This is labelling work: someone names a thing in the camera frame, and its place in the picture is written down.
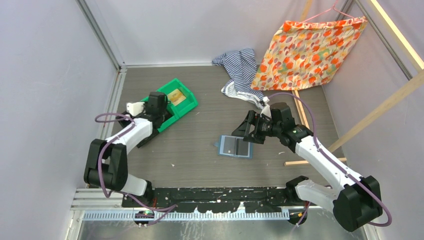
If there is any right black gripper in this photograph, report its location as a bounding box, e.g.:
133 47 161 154
232 110 282 145

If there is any blue card holder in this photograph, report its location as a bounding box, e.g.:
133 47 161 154
213 135 253 159

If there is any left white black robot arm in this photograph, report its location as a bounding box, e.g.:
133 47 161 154
83 91 169 207

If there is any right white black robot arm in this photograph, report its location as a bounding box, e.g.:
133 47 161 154
232 102 384 232

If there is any grey card in holder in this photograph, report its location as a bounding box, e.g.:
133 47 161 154
221 136 237 155

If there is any yellow card in bin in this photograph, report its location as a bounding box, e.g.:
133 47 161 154
167 88 187 106

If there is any green plastic bin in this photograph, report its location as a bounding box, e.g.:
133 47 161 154
154 78 198 133

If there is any black plastic bin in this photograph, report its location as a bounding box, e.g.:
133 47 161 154
114 113 159 152

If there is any blue white striped cloth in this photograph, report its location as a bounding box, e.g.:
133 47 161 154
211 48 265 109

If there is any orange floral cloth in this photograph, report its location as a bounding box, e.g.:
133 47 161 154
250 16 368 91

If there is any pink clothes hanger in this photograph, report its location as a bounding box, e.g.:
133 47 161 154
301 0 354 23

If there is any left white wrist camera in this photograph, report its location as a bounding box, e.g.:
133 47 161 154
126 101 145 117

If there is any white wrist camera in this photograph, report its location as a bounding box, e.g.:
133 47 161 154
260 96 272 118
126 101 145 117

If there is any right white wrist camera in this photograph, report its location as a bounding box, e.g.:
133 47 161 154
260 96 272 118

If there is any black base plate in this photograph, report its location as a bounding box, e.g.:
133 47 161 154
137 186 307 214

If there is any aluminium front rail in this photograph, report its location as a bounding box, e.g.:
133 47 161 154
71 186 303 222

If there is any wooden frame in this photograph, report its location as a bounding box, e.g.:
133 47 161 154
284 0 424 167

